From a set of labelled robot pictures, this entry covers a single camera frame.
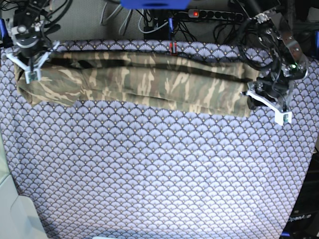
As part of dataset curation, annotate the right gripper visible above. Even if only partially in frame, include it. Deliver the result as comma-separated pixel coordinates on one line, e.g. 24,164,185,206
6,41,60,84

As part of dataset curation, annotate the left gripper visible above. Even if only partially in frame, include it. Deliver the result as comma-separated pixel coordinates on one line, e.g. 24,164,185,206
241,80,293,126

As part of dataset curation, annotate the camouflage T-shirt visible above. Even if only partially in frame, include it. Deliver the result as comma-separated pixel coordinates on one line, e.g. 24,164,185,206
14,51,260,117

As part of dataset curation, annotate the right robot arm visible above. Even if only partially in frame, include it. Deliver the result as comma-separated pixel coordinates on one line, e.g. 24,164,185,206
6,0,60,84

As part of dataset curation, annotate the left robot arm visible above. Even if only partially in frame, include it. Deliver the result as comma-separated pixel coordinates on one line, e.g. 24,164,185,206
236,0,309,125

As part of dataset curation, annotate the blue clamp left edge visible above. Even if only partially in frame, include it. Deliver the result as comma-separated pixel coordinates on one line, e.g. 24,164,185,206
0,18,13,48

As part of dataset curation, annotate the blue clamp edge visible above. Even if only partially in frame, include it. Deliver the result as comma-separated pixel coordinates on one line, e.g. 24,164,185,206
312,31,319,59
0,18,13,48

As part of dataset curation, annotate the blue clamp right edge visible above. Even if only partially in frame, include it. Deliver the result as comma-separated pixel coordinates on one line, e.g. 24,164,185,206
312,31,319,59

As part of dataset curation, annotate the red black table clamp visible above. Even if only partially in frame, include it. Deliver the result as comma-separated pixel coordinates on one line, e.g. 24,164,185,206
169,41,177,55

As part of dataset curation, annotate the black power strip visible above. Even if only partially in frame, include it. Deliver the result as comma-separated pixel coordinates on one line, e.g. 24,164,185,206
187,9,244,22

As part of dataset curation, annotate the purple fan-pattern table cloth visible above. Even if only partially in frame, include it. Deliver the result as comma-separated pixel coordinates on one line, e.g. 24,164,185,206
0,49,319,239

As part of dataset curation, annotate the black OpenArm box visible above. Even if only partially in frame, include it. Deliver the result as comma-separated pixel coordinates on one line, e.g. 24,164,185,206
280,153,319,239

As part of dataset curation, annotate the light green cloth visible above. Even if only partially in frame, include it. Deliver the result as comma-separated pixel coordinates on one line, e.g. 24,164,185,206
0,141,47,239

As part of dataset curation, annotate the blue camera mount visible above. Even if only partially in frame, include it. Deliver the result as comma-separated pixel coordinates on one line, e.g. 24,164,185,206
120,0,190,10

